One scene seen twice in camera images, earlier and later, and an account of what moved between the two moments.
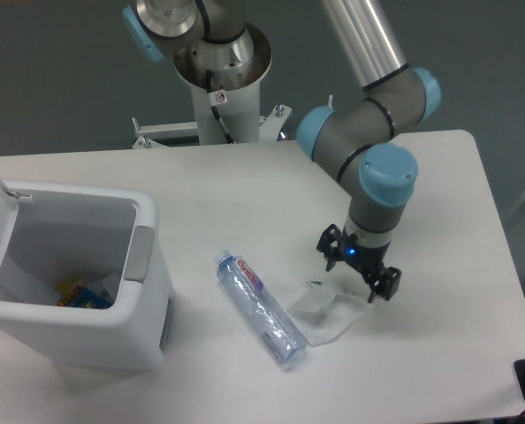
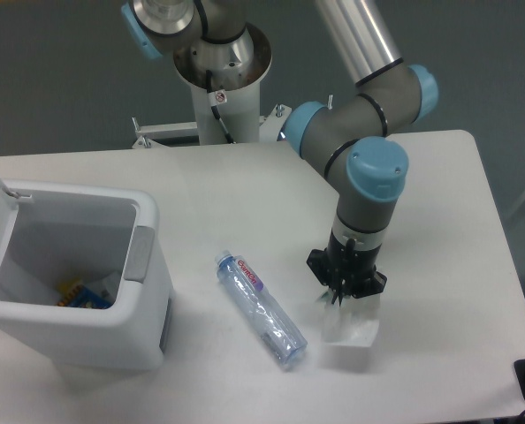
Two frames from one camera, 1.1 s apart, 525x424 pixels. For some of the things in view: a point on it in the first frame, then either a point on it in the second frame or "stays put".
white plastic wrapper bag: (323, 315) -> (354, 322)
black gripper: (383, 282) -> (345, 268)
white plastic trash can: (107, 236) stays put
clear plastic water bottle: (279, 335) stays put
